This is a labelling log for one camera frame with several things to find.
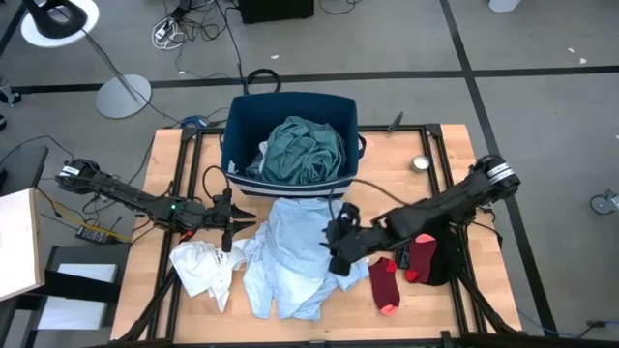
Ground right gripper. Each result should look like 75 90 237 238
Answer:
322 202 388 276

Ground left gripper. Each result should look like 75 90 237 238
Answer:
212 188 257 253

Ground light blue patterned shirt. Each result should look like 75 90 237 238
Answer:
240 196 371 322

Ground white t-shirt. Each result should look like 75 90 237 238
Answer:
168 239 248 313

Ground maroon sock coral toe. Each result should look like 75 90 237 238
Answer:
368 256 401 317
404 233 438 284

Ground teal green shirt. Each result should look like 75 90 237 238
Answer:
245 115 348 186

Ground navy fabric bin white stripes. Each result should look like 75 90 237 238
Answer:
220 90 368 199

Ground black garment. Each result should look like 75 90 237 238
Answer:
394 226 468 287

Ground black power adapter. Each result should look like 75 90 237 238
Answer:
74 224 108 246

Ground white floor lamp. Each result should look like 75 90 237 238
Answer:
19 0 153 120

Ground black shelf cart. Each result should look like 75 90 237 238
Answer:
18 244 132 348

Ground white power strip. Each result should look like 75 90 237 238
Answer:
153 18 178 43

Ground black box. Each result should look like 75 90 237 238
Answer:
238 0 315 24

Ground dark grey desk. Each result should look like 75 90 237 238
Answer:
0 144 49 197

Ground white board wooden edge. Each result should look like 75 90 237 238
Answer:
0 187 44 304

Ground grey caster wheel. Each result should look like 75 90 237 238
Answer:
589 189 619 216

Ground white floor object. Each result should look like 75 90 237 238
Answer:
487 0 522 14

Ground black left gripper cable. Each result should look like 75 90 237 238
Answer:
201 164 231 199

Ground braided right arm cable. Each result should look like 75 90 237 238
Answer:
352 178 412 209

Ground blue coiled cable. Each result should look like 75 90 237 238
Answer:
181 114 209 130

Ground long black floor cable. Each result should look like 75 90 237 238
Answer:
212 0 246 81

